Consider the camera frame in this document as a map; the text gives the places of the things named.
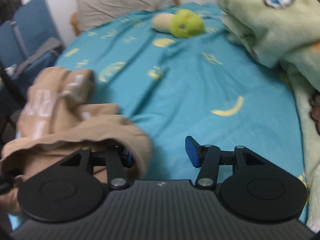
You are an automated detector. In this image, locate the tan t-shirt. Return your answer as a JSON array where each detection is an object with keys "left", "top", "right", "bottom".
[{"left": 1, "top": 67, "right": 152, "bottom": 216}]

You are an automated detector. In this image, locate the turquoise patterned bed sheet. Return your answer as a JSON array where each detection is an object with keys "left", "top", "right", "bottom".
[{"left": 53, "top": 3, "right": 304, "bottom": 180}]

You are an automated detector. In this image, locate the grey folded cloth on chair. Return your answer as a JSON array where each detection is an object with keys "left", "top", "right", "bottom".
[{"left": 16, "top": 37, "right": 64, "bottom": 75}]

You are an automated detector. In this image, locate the green and beige plush toy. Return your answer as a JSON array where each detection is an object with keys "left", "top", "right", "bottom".
[{"left": 151, "top": 9, "right": 206, "bottom": 38}]

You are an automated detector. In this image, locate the light green fleece blanket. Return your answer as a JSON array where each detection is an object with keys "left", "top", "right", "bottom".
[{"left": 216, "top": 0, "right": 319, "bottom": 232}]

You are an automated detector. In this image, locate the grey pillow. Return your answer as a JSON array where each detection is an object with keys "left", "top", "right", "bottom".
[{"left": 76, "top": 0, "right": 174, "bottom": 32}]

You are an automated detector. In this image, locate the blue covered chair near bed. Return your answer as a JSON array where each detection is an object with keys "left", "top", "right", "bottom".
[{"left": 1, "top": 0, "right": 64, "bottom": 100}]

